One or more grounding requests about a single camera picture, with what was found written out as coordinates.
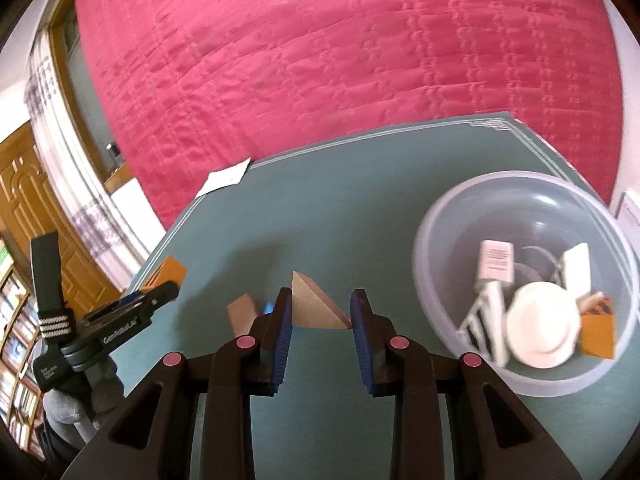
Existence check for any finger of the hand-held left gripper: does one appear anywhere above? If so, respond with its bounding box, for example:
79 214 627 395
82 281 180 328

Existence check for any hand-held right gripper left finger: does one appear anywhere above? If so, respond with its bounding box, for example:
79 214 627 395
62 287 293 480

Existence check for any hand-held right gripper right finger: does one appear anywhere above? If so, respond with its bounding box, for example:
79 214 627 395
350 288 583 480

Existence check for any wooden triangular block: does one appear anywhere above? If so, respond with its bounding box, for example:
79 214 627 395
140 255 187 293

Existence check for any wooden triangle block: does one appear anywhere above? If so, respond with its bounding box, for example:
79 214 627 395
291 271 351 331

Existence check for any white plastic rack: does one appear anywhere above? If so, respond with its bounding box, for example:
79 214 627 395
457 280 513 366

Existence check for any clear plastic basin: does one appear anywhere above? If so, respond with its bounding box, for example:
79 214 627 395
412 171 640 398

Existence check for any orange wooden block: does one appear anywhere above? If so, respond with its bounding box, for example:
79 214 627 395
577 310 616 360

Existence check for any person's left hand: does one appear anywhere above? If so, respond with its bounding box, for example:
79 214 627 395
42 360 126 456

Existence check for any bookshelf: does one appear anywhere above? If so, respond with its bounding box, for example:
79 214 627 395
0 240 48 456

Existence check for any wooden rectangular block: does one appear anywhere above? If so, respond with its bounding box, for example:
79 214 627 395
226 294 258 338

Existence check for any wooden door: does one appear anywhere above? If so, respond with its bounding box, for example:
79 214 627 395
0 125 123 306

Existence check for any sheer curtain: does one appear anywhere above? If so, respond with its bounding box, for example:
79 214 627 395
24 30 168 293

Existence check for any white paper slip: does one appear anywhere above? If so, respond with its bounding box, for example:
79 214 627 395
194 157 252 198

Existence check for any green folding table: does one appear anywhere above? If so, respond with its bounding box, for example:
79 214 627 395
75 110 640 480

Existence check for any white round lid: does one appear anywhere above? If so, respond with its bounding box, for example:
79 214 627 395
507 282 583 368

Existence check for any white flat slab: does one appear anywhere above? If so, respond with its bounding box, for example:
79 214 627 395
557 242 592 298

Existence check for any red quilted blanket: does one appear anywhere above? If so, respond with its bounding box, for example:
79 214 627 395
74 0 623 233

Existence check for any white wall box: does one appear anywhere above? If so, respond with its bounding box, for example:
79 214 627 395
617 192 640 231

